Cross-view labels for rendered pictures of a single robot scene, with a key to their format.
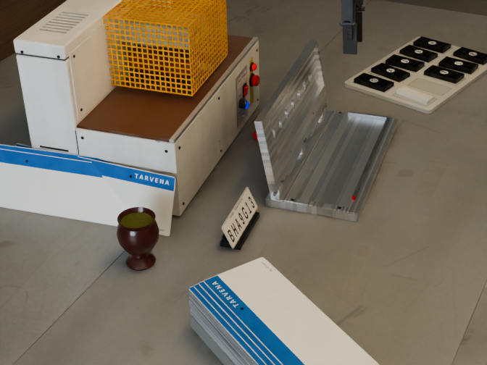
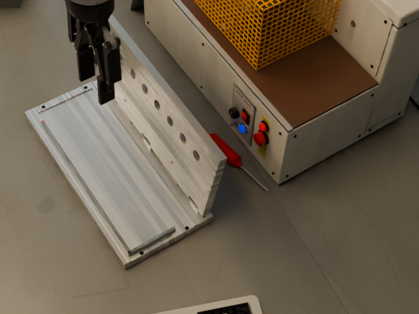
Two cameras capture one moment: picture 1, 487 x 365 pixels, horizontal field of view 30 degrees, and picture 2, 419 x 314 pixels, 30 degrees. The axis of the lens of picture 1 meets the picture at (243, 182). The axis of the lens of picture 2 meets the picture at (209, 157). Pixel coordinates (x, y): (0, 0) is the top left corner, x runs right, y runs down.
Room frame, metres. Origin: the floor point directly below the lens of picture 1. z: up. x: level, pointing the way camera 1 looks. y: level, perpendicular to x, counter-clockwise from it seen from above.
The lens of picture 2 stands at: (2.52, -0.87, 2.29)
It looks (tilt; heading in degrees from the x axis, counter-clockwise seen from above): 55 degrees down; 124
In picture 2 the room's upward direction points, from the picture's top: 3 degrees clockwise
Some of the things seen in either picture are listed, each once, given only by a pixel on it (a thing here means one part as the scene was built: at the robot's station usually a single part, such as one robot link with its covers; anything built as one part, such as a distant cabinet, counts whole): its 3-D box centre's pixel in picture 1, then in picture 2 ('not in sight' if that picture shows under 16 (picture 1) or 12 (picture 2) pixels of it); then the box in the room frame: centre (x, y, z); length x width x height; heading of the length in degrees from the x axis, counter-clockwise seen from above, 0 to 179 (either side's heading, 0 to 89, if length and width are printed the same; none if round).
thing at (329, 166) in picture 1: (335, 156); (115, 162); (1.84, -0.22, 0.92); 0.44 x 0.21 x 0.04; 160
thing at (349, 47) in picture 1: (350, 38); (85, 64); (1.81, -0.24, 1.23); 0.03 x 0.01 x 0.07; 73
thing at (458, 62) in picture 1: (458, 65); not in sight; (2.32, -0.61, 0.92); 0.10 x 0.05 x 0.01; 53
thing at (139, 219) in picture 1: (138, 240); not in sight; (1.47, 0.21, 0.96); 0.09 x 0.09 x 0.11
